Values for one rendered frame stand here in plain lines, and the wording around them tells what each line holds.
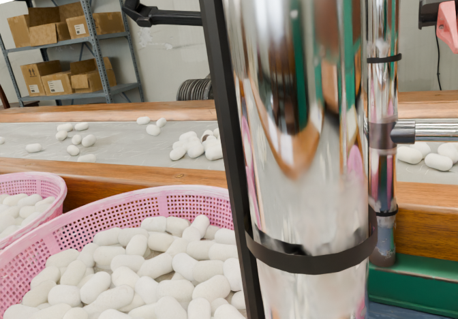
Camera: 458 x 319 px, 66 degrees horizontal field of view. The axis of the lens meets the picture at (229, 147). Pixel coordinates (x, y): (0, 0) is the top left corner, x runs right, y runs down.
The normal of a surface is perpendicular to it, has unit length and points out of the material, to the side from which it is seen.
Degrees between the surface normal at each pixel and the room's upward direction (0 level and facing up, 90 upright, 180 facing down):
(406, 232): 90
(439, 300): 90
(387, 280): 90
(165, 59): 90
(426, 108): 45
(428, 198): 0
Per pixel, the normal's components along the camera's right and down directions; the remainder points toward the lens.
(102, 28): 0.89, 0.03
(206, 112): -0.40, -0.41
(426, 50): -0.42, 0.36
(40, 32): -0.42, 0.13
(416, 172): -0.14, -0.94
